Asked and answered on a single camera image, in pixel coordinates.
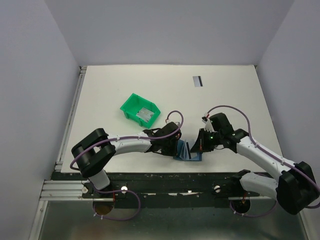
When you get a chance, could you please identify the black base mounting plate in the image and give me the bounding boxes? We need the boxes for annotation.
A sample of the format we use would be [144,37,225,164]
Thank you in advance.
[51,171,261,210]

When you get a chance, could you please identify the left aluminium rail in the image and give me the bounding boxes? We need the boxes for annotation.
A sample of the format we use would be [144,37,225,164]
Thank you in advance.
[39,180,84,201]

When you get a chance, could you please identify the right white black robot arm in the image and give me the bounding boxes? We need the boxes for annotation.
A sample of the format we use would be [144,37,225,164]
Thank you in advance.
[190,113,320,215]

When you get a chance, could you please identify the blue card holder wallet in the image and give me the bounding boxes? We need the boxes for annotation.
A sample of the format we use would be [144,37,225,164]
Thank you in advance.
[173,139,202,162]

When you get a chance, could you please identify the green plastic bin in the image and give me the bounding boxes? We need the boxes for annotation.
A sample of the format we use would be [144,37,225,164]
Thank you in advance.
[120,93,161,129]

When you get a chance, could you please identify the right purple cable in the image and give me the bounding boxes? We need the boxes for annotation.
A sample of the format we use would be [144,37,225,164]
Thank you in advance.
[201,104,320,218]

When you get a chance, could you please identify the silver cards in bin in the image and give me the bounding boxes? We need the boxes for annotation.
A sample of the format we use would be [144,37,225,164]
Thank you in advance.
[136,107,155,123]

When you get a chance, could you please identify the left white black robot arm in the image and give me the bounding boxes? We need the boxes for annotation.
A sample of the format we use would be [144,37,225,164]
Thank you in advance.
[70,122,182,198]

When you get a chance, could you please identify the purple cable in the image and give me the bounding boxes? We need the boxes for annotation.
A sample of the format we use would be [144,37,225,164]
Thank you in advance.
[201,104,320,218]
[69,110,185,221]

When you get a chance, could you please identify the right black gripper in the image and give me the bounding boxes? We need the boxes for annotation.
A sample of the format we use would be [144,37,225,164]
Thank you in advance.
[190,127,223,152]

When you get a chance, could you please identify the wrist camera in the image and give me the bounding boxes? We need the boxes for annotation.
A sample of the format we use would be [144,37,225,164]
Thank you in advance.
[165,119,181,127]
[202,116,215,133]

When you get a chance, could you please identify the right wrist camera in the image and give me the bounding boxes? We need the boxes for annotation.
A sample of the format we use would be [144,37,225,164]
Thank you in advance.
[202,116,215,133]

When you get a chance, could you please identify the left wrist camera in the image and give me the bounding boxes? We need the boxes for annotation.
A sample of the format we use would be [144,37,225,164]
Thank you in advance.
[165,119,181,127]

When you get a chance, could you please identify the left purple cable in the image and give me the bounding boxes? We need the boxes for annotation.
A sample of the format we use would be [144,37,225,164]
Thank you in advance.
[69,110,185,221]

